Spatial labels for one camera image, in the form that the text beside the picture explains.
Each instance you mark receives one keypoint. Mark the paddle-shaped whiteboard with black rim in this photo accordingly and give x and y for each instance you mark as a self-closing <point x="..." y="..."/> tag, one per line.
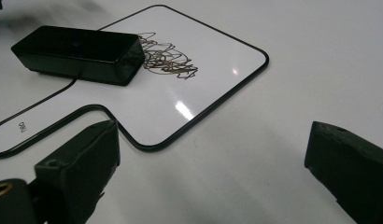
<point x="186" y="93"/>

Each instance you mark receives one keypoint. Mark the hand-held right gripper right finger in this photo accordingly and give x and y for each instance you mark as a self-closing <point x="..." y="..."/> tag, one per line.
<point x="351" y="168"/>

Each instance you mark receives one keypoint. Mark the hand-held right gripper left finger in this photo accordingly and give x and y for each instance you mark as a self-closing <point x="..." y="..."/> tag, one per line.
<point x="77" y="168"/>

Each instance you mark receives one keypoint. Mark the black whiteboard eraser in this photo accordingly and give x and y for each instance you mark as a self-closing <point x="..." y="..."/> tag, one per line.
<point x="77" y="51"/>

